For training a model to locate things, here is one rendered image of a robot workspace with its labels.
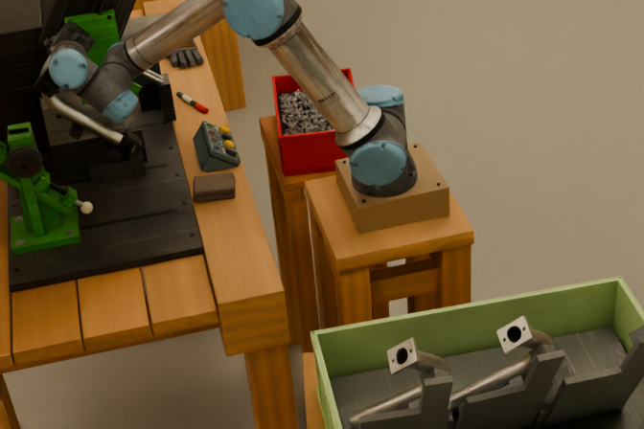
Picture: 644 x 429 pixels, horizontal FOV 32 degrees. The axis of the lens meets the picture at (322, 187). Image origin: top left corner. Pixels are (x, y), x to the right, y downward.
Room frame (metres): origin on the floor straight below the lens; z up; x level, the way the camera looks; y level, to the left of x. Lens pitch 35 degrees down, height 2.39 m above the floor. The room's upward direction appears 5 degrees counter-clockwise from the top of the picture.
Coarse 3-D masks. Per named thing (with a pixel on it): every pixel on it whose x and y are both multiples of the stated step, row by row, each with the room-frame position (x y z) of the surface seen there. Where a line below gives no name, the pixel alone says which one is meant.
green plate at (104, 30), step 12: (96, 12) 2.39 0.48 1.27; (108, 12) 2.40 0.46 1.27; (84, 24) 2.38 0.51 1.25; (96, 24) 2.39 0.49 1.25; (108, 24) 2.39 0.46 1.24; (96, 36) 2.38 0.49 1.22; (108, 36) 2.38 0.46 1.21; (96, 48) 2.37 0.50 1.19; (108, 48) 2.37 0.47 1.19; (96, 60) 2.36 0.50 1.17
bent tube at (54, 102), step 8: (48, 64) 2.32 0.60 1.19; (40, 72) 2.32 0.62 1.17; (56, 96) 2.30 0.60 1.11; (48, 104) 2.29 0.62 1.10; (56, 104) 2.29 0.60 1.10; (64, 104) 2.30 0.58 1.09; (56, 112) 2.29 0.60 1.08; (64, 112) 2.29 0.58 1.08; (72, 112) 2.29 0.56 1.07; (80, 112) 2.30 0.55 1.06; (72, 120) 2.28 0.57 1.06; (80, 120) 2.29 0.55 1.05; (88, 120) 2.29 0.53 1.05; (88, 128) 2.28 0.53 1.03; (96, 128) 2.28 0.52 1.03; (104, 128) 2.29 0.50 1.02; (104, 136) 2.28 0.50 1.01; (112, 136) 2.28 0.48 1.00; (120, 136) 2.29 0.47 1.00
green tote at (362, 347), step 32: (576, 288) 1.65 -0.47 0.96; (608, 288) 1.66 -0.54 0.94; (384, 320) 1.60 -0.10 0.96; (416, 320) 1.61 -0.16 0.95; (448, 320) 1.61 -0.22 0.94; (480, 320) 1.62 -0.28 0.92; (512, 320) 1.63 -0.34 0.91; (544, 320) 1.64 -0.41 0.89; (576, 320) 1.65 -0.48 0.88; (608, 320) 1.66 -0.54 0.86; (640, 320) 1.55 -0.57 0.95; (320, 352) 1.53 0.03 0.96; (352, 352) 1.59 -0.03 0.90; (384, 352) 1.60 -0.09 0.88; (448, 352) 1.61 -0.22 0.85; (320, 384) 1.54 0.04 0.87
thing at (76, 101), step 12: (60, 96) 2.35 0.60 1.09; (72, 96) 2.34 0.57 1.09; (48, 108) 2.33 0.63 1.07; (84, 108) 2.34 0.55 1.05; (48, 120) 2.32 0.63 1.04; (60, 120) 2.33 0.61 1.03; (96, 120) 2.34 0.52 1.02; (108, 120) 2.34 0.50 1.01; (48, 132) 2.32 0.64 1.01; (60, 132) 2.31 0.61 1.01; (84, 132) 2.33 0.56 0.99; (120, 132) 2.34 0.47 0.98
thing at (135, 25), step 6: (132, 18) 2.64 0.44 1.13; (138, 18) 2.64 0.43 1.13; (144, 18) 2.64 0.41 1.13; (150, 18) 2.64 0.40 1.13; (156, 18) 2.63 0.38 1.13; (126, 24) 2.61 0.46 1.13; (132, 24) 2.61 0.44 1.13; (138, 24) 2.61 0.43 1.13; (144, 24) 2.61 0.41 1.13; (126, 30) 2.58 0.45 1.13; (132, 30) 2.58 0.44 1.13; (138, 30) 2.58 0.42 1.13; (126, 36) 2.54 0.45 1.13; (132, 36) 2.54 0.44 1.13; (192, 42) 2.52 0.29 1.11; (180, 48) 2.51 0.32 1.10
